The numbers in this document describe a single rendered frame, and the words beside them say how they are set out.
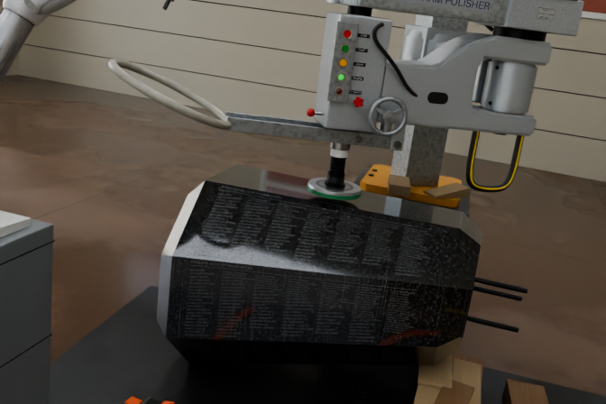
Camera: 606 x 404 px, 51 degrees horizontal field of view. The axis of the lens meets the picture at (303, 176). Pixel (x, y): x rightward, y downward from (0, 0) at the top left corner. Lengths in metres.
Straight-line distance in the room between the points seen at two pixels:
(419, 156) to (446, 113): 0.75
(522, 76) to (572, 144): 5.87
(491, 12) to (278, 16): 6.53
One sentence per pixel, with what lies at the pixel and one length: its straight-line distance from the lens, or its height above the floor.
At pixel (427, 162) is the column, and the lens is 3.25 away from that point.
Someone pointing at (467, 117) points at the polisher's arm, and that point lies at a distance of 2.54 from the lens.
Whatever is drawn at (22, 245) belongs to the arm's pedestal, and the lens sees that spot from 2.12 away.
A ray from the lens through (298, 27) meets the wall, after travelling 8.78.
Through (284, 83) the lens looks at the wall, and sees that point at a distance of 8.87.
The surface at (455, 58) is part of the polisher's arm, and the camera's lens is 2.49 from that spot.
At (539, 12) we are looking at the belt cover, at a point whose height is 1.66.
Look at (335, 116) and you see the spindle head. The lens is 2.36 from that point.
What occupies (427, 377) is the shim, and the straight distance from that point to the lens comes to 2.64.
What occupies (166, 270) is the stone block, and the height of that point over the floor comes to 0.52.
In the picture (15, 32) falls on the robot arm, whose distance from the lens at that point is 2.29.
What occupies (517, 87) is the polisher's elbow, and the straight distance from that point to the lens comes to 2.62.
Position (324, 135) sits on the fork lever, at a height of 1.12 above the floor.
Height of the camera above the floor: 1.57
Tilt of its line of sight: 15 degrees down
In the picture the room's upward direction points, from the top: 7 degrees clockwise
